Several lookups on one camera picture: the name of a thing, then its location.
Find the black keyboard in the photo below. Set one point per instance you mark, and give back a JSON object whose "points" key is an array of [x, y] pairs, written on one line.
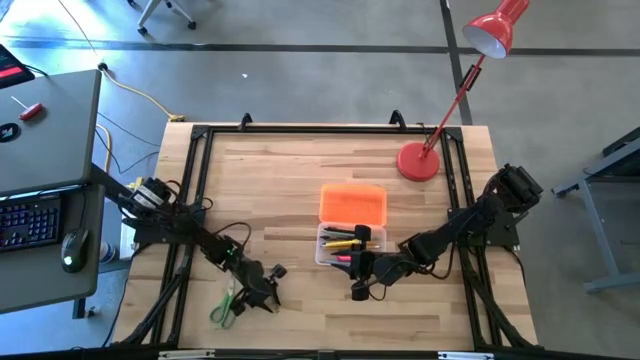
{"points": [[30, 225]]}

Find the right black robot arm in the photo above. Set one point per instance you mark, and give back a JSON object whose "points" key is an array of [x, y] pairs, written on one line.
{"points": [[470, 220]]}

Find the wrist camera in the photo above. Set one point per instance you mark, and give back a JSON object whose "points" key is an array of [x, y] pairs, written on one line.
{"points": [[362, 232], [278, 271]]}

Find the black tablet red screen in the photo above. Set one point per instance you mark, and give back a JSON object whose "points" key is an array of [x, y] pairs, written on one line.
{"points": [[12, 65]]}

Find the round black coaster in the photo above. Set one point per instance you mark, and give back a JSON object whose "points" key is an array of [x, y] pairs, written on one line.
{"points": [[9, 132]]}

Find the clear supply box orange lid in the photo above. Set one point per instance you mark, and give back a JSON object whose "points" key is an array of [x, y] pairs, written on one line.
{"points": [[352, 205]]}

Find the grey desk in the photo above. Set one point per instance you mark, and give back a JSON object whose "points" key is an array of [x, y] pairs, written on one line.
{"points": [[50, 140]]}

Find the black pencil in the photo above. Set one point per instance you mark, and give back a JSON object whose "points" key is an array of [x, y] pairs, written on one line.
{"points": [[337, 230]]}

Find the blue pencil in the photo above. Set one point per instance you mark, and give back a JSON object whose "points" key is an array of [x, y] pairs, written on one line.
{"points": [[327, 262]]}

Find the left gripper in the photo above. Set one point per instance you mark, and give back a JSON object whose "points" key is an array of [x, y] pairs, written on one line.
{"points": [[255, 282]]}

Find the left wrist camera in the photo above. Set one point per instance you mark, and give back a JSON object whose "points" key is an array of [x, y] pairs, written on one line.
{"points": [[278, 271]]}

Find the office chair wheel base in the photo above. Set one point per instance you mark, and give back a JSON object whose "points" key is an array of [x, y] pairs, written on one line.
{"points": [[150, 12]]}

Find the pink marker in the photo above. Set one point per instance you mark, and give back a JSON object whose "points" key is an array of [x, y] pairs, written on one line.
{"points": [[344, 258]]}

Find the black computer mouse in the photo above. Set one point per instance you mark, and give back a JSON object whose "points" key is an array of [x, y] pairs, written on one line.
{"points": [[75, 250]]}

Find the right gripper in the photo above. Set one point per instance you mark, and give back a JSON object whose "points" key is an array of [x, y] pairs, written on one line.
{"points": [[377, 267]]}

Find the silver frame bracket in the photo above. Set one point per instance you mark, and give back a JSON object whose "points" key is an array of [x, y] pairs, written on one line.
{"points": [[465, 355], [185, 354]]}

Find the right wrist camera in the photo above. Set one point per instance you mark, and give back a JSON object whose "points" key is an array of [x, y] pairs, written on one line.
{"points": [[362, 232]]}

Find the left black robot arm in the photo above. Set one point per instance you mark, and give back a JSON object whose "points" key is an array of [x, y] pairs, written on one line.
{"points": [[200, 237]]}

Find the red desk lamp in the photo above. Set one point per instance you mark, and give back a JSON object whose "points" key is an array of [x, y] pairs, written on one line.
{"points": [[417, 162]]}

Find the blue grey metal table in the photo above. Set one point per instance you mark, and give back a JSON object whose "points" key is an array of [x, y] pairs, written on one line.
{"points": [[595, 225]]}

